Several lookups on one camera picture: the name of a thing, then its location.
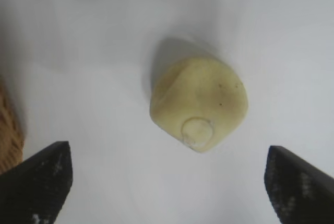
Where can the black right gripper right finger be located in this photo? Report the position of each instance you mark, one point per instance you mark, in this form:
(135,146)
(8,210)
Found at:
(300,192)

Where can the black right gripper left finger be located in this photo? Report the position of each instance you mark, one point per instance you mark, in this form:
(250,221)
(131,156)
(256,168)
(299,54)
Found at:
(34,187)

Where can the woven wicker basket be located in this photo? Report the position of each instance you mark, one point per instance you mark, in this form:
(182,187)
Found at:
(9,135)

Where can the pale yellow egg yolk pastry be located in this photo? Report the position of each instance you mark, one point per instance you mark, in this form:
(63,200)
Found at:
(198,96)

